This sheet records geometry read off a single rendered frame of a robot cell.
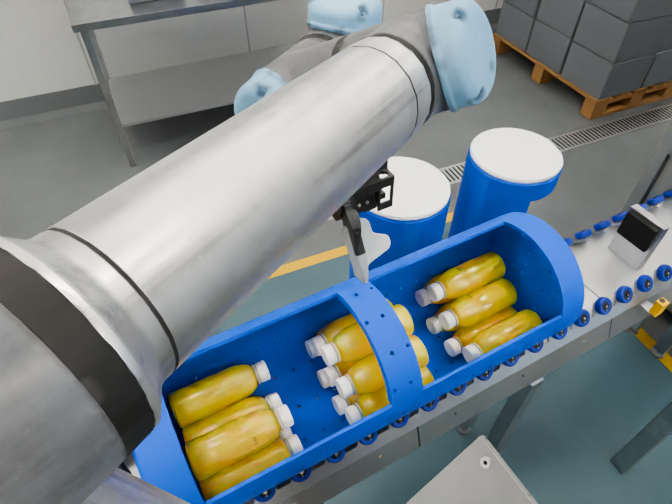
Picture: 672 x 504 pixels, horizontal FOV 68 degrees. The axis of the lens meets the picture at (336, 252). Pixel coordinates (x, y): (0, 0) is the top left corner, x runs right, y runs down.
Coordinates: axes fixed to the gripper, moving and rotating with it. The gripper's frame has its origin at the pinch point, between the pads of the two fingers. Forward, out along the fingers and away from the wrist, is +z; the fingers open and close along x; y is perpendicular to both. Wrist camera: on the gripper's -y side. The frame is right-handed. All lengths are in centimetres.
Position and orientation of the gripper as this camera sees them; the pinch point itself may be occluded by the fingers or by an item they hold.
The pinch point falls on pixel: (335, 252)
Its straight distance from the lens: 73.9
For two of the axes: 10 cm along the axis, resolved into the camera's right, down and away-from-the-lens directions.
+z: 0.2, 6.8, 7.3
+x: -4.8, -6.3, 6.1
